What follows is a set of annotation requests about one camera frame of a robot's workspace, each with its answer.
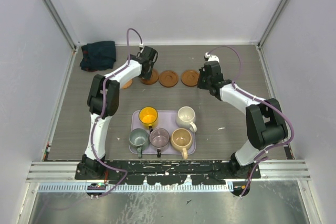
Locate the slotted cable duct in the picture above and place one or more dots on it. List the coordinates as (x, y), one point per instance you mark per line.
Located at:
(87, 187)

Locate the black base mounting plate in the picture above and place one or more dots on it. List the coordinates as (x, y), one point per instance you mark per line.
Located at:
(202, 172)

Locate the yellow glass mug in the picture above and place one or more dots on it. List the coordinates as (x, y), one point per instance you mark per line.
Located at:
(148, 117)

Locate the brown wooden saucer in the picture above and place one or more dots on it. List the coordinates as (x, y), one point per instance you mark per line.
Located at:
(168, 78)
(153, 79)
(190, 78)

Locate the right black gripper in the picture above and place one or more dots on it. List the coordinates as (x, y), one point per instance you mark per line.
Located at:
(200, 85)

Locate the beige ceramic mug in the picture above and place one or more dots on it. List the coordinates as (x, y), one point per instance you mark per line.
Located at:
(182, 140)

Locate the purple glass mug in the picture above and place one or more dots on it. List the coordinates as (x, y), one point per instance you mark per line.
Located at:
(159, 139)

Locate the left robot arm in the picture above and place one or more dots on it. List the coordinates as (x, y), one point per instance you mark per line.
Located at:
(104, 96)

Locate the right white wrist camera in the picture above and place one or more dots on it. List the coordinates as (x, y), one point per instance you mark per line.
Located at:
(209, 57)

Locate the woven rattan coaster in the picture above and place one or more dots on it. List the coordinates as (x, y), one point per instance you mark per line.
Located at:
(128, 84)

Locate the white ceramic mug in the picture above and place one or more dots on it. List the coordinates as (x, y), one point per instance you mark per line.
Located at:
(186, 118)

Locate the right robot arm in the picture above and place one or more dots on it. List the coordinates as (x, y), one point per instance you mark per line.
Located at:
(264, 124)

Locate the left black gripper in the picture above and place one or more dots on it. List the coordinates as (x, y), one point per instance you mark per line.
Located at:
(147, 76)

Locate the dark blue folded cloth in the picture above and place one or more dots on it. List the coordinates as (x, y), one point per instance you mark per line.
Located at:
(98, 56)

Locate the grey-green ceramic mug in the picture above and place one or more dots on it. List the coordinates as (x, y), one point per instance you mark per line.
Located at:
(139, 140)

